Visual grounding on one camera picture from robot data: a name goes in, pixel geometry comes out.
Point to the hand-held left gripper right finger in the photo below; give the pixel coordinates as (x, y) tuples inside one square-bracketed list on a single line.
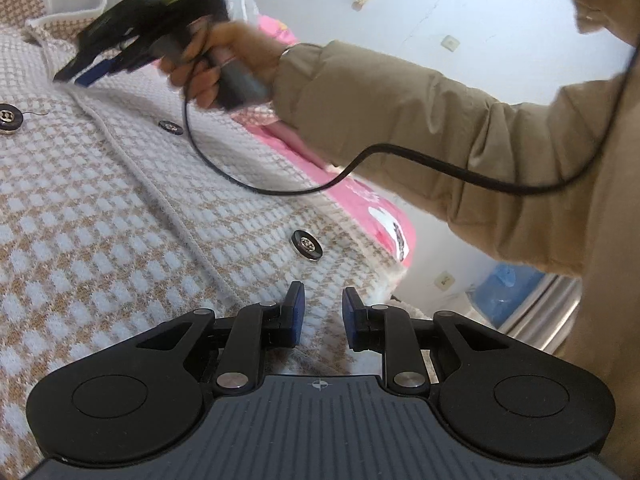
[(351, 320)]

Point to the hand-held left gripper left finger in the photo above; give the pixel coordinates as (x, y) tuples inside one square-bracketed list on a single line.
[(297, 315)]

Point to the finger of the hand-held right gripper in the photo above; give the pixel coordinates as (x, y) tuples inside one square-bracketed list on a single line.
[(95, 52), (102, 71)]

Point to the beige white houndstooth coat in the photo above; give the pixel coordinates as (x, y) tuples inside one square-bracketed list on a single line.
[(125, 185)]

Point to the person's right hand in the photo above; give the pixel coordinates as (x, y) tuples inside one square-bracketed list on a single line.
[(250, 42)]

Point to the pink grey leaf-print quilt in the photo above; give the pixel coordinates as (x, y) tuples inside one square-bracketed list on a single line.
[(277, 35)]

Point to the blue plastic bag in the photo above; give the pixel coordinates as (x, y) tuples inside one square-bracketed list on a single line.
[(505, 295)]

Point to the shiny metal container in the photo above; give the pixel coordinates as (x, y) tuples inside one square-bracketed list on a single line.
[(555, 315)]

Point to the white wall socket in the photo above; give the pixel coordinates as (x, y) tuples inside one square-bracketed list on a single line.
[(451, 43), (445, 281)]

